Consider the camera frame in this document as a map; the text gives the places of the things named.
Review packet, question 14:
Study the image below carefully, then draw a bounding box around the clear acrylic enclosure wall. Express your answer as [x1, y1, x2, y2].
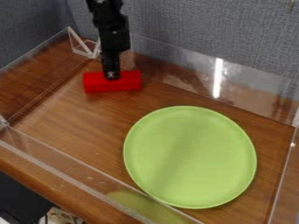
[0, 29, 299, 224]

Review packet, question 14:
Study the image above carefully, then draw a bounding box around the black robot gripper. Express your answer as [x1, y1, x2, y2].
[86, 0, 131, 80]

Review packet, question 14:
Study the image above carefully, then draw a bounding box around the clear acrylic corner bracket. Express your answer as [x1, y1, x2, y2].
[67, 27, 101, 60]

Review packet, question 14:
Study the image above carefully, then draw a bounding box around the green round plate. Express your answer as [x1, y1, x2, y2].
[123, 106, 258, 209]

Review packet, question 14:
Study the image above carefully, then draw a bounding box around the red plastic block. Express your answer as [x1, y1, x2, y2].
[83, 70, 143, 93]

